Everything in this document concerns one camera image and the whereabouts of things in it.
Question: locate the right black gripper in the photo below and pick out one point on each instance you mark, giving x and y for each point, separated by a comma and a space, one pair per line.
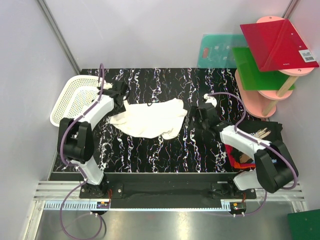
196, 120

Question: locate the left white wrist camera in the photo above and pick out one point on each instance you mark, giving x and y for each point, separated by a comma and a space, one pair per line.
105, 86

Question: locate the pink wooden tiered shelf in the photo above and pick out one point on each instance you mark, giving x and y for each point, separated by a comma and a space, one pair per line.
262, 104

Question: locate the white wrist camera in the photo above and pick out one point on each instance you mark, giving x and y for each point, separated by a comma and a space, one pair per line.
105, 86
210, 99

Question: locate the white perforated plastic basket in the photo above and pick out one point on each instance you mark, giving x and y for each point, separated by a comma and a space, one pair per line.
76, 96

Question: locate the green plastic sheet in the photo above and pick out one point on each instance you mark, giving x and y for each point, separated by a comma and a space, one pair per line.
251, 77

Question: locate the teal cutting board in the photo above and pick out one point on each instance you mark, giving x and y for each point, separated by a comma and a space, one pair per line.
216, 50

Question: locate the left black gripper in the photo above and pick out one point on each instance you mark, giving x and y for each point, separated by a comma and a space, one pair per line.
120, 99

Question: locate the dark green board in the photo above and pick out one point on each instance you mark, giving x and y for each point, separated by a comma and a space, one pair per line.
305, 225

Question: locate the black folded printed t-shirt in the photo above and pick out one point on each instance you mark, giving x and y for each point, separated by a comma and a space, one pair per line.
264, 130

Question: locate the black marbled table mat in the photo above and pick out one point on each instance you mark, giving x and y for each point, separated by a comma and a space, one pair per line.
190, 151

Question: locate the aluminium rail frame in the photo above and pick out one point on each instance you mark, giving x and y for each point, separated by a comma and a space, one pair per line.
67, 195

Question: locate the red folded t-shirt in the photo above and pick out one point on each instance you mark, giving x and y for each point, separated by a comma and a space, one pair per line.
239, 160

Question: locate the white daisy print t-shirt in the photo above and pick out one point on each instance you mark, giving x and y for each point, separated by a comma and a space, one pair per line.
163, 119

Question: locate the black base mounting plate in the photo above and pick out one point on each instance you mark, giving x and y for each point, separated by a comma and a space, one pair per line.
212, 185

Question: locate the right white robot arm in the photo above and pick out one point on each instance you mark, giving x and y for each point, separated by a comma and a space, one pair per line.
274, 166

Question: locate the red plastic sheet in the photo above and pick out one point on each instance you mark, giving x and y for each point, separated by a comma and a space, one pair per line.
276, 45

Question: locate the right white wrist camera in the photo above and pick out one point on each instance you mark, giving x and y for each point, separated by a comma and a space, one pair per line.
210, 99

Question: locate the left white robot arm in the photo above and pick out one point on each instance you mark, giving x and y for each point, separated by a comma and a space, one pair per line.
75, 143

